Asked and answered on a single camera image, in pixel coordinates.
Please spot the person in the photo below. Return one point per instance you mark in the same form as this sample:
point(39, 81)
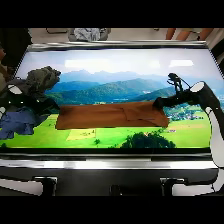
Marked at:
point(11, 46)

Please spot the olive green garment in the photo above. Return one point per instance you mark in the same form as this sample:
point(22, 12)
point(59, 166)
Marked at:
point(43, 78)

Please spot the pale grey garment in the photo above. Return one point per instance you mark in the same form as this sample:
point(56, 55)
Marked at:
point(87, 34)

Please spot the blue garment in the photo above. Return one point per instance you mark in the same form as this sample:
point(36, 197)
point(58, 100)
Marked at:
point(18, 123)

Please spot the silver frame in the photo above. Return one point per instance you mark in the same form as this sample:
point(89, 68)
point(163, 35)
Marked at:
point(133, 164)

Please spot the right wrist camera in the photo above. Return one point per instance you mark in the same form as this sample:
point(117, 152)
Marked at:
point(175, 81)

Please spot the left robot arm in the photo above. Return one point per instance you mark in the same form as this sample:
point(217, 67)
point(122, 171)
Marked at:
point(31, 100)

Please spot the brown shirt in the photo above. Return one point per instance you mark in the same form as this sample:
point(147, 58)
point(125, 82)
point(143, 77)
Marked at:
point(110, 116)

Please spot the person's legs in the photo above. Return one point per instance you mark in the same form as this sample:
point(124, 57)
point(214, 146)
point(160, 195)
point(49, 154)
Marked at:
point(186, 33)

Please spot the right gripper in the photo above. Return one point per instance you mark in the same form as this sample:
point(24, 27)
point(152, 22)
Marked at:
point(164, 101)

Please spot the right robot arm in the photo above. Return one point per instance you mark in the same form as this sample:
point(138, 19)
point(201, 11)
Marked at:
point(210, 100)

